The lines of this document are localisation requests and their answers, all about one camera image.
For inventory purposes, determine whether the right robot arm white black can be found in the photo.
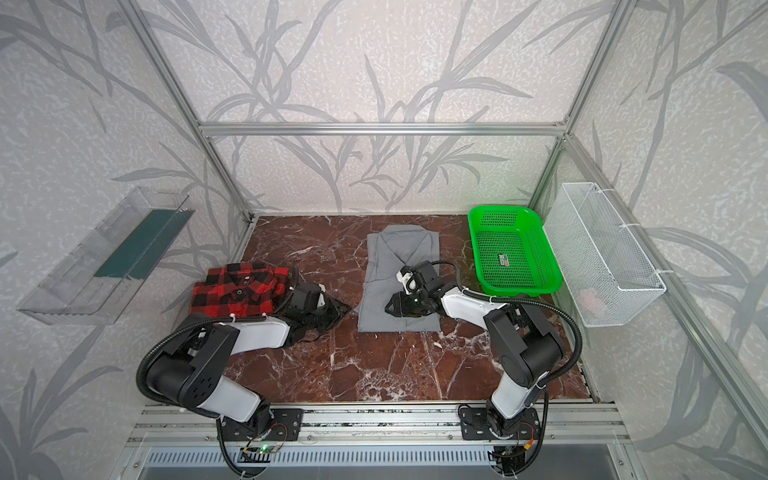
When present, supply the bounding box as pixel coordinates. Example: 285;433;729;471
385;260;583;439

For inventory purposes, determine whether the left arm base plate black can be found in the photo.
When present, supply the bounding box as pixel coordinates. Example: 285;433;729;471
262;408;304;442

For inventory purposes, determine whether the grey long sleeve shirt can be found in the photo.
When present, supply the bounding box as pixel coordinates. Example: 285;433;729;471
357;224;443;334

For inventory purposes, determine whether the aluminium front rail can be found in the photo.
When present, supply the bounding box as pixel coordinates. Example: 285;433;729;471
128;403;631;448

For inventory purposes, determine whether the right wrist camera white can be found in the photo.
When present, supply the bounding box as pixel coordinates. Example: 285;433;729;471
396;266;420;295

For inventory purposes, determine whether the clear plastic wall bin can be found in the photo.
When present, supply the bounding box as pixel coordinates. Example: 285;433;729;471
18;187;195;325

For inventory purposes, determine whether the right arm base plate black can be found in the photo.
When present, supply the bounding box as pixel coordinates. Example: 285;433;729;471
457;404;541;443

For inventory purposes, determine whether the green plastic basket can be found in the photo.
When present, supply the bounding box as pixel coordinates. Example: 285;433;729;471
468;205;563;297

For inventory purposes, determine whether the pink item in wire basket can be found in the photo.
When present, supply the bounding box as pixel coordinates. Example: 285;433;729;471
578;288;607;317

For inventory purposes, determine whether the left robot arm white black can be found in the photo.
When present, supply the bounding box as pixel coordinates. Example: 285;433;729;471
135;283;351;435

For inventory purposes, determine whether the white wire mesh basket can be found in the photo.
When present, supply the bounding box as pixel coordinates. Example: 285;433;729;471
544;182;667;328

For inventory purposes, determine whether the red black plaid folded shirt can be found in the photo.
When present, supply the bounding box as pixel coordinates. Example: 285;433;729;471
189;262;294;318

